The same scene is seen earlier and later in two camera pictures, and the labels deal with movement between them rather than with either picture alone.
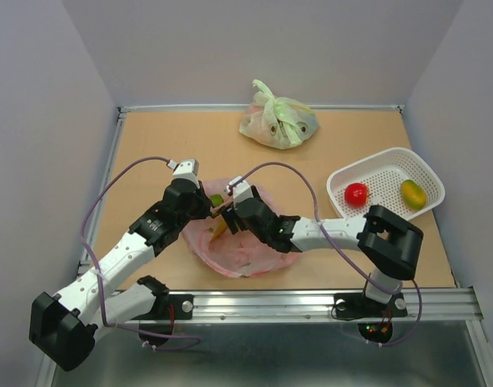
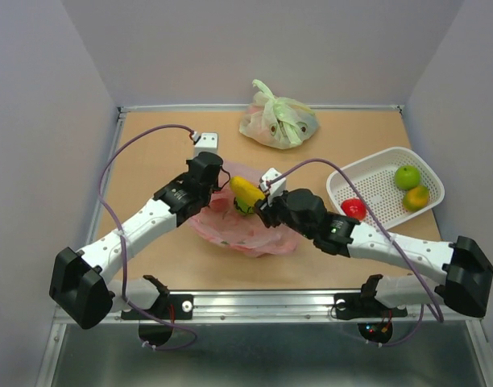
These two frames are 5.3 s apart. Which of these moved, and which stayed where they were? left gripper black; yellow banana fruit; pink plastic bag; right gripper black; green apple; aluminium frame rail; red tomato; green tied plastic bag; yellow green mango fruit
Moved: red tomato; pink plastic bag; green apple; yellow banana fruit; left gripper black; right gripper black
Stayed: green tied plastic bag; aluminium frame rail; yellow green mango fruit
